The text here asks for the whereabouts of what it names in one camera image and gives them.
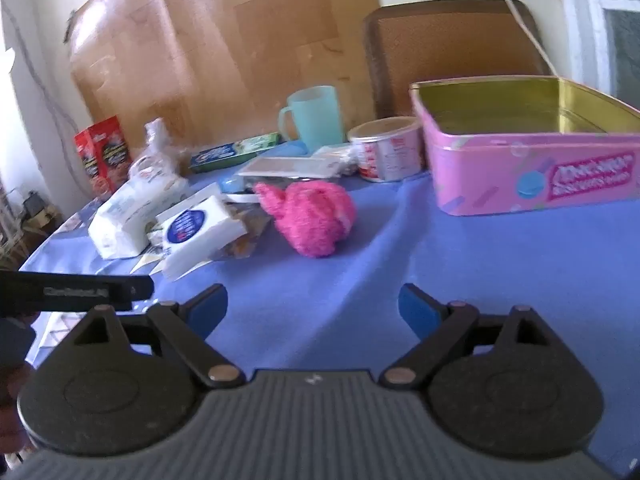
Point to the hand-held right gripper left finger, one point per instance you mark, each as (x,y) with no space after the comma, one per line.
(207,310)

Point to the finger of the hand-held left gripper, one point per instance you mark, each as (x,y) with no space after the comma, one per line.
(135,287)

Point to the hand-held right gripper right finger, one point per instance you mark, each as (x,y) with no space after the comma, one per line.
(417,312)

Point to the white wet wipes pack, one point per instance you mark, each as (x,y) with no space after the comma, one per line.
(125,220)

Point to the clear bag of cotton swabs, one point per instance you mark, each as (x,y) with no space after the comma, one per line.
(247,237)

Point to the white tissue pack blue label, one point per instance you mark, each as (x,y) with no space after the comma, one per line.
(195,227)

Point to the light blue soft item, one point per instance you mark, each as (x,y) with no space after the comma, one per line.
(232,185)

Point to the pink fluffy cloth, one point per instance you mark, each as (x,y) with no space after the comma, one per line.
(312,217)

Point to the clear plastic case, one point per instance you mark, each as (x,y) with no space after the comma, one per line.
(285,167)

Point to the pink biscuit tin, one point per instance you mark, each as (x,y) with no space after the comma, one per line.
(500,170)

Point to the person's left hand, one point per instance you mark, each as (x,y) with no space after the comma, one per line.
(9,425)

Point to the blue tablecloth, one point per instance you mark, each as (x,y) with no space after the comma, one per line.
(340,270)

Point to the black power adapter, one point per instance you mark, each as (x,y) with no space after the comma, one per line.
(34,204)

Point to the red snack box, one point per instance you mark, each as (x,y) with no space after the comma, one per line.
(105,157)

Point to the white knotted plastic bag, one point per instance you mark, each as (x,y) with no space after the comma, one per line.
(155,155)

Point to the blue green toothpaste box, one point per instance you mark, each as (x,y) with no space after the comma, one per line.
(230,152)

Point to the white round tub red print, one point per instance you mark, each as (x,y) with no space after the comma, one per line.
(387,152)

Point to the teal plastic mug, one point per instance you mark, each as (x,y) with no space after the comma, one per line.
(317,120)

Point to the wood pattern vinyl sheet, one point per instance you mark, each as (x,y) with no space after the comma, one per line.
(225,50)

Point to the white window frame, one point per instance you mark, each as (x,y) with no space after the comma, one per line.
(585,20)

